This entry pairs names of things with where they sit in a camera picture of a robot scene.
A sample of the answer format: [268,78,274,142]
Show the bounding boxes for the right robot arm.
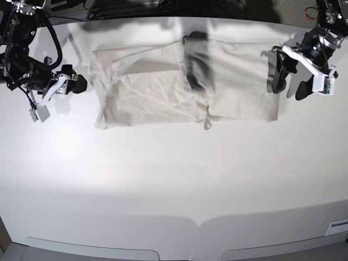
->
[1,1,87,99]

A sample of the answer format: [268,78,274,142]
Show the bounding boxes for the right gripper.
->
[40,64,88,103]

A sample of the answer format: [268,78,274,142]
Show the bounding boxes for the light grey T-shirt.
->
[89,37,279,129]

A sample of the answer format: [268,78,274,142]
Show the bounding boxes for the red wire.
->
[304,7,320,22]

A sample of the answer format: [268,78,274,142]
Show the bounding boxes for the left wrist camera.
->
[312,74,335,96]

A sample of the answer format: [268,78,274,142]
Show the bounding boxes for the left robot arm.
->
[271,1,347,101]

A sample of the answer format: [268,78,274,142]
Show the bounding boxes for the black cables behind table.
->
[48,0,115,21]

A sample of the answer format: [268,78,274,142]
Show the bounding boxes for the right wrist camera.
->
[29,105,50,123]

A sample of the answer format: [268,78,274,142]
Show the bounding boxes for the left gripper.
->
[262,28,343,100]

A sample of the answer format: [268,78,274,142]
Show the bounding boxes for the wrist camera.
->
[29,105,50,123]
[312,74,335,96]

